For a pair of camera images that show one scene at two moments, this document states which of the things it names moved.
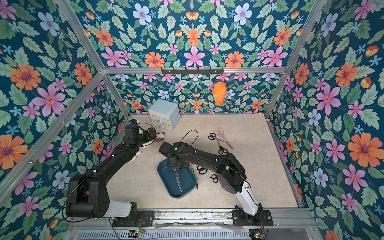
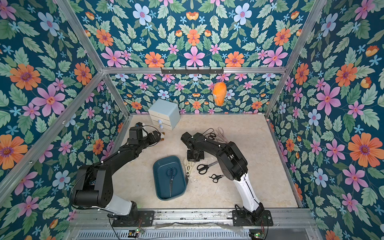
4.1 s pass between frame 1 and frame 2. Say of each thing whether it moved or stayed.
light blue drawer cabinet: stayed
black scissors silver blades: stayed
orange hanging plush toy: stayed
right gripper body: moved
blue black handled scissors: moved
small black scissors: stayed
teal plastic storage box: moved
